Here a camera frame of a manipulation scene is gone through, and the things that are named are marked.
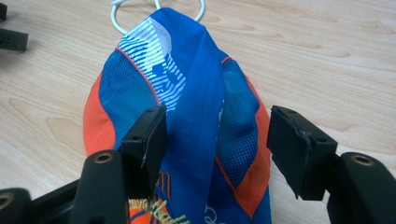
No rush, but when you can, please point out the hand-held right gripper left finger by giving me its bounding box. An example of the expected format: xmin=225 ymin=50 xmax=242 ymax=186
xmin=69 ymin=104 xmax=168 ymax=224

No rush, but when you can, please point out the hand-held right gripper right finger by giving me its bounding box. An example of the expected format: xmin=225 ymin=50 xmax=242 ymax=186
xmin=266 ymin=105 xmax=396 ymax=224

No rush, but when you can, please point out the blue and orange sports jersey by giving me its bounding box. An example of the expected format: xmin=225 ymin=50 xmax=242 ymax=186
xmin=82 ymin=7 xmax=273 ymax=224

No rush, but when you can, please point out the white plastic hanger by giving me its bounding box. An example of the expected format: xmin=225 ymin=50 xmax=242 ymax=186
xmin=110 ymin=0 xmax=206 ymax=35

